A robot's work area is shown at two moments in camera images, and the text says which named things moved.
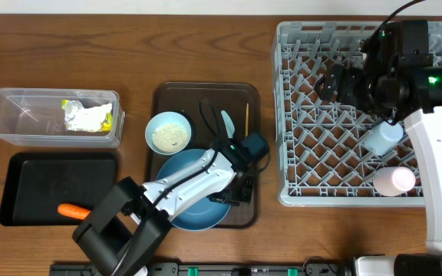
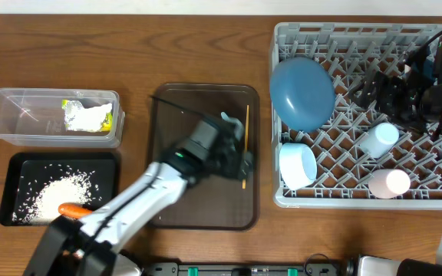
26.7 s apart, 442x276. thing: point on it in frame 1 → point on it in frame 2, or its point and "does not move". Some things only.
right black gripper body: x=354 y=90 → x=396 y=102
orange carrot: x=74 y=211 does not move
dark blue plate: x=204 y=213 → x=302 y=93
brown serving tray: x=219 y=114 does not move
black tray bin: x=34 y=185 does not move
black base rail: x=209 y=269 does not move
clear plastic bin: x=34 y=117 does not move
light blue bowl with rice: x=168 y=133 → x=298 y=165
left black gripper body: x=238 y=195 → x=231 y=163
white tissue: x=77 y=117 does not move
